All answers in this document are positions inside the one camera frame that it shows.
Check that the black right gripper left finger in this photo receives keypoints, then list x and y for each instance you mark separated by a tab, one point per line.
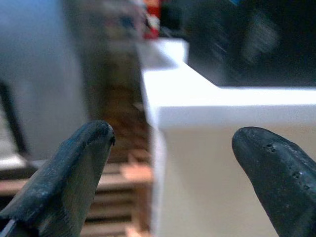
61	177

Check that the red coffee machine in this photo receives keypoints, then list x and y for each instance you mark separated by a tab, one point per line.
153	32

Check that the black gas stove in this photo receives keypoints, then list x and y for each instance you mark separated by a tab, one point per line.
247	37

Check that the white kitchen counter cabinet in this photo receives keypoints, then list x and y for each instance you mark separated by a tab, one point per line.
197	103

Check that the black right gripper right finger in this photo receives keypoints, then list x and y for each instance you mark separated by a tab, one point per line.
284	182

